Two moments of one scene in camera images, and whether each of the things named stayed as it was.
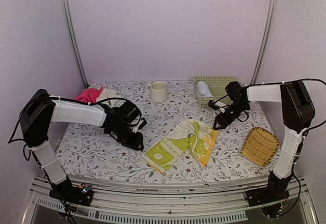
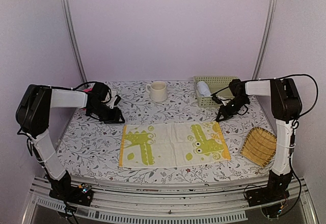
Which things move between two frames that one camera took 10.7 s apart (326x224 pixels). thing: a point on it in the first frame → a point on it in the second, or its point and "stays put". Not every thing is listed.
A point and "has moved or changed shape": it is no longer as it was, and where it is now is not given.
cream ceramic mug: [157, 90] stays put
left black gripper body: [125, 138] → [105, 114]
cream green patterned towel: [163, 152] has moved or changed shape
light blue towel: [203, 89] stays put
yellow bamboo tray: [260, 146] stays put
